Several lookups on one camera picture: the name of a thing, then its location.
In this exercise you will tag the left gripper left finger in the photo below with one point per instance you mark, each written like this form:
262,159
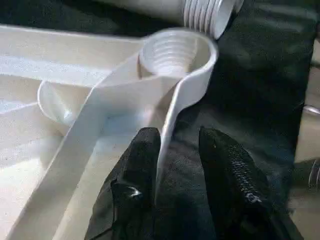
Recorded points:
130,195

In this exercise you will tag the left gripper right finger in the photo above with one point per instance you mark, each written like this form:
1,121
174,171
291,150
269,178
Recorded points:
235,195

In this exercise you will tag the white plastic table top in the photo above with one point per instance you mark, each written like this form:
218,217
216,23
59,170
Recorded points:
75,125

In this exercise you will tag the white plastic table leg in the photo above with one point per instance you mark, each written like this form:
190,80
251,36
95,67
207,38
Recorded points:
195,12

